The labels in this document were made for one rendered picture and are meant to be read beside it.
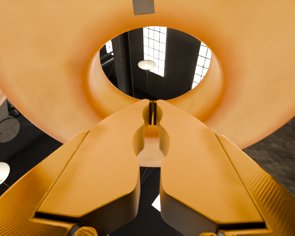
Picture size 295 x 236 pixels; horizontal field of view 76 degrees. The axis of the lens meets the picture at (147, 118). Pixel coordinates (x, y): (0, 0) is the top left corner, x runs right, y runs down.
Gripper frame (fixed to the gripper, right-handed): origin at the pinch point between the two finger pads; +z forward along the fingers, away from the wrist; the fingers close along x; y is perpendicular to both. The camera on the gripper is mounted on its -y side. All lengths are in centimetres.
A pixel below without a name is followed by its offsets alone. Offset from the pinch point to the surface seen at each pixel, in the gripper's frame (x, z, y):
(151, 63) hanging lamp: -16, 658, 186
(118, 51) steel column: -85, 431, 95
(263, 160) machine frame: 27.3, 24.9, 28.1
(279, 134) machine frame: 26.5, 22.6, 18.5
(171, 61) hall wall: 67, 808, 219
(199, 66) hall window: 169, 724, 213
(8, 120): -181, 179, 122
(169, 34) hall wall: 51, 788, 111
